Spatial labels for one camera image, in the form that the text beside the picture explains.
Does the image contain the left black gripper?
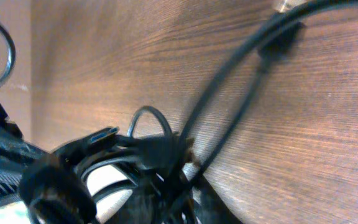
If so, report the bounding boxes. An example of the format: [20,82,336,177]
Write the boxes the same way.
[0,104,97,223]

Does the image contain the black cable with plug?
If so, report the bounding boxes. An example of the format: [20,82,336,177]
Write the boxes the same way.
[163,0,358,224]

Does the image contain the black usb cable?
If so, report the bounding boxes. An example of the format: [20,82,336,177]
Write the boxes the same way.
[51,105,245,224]

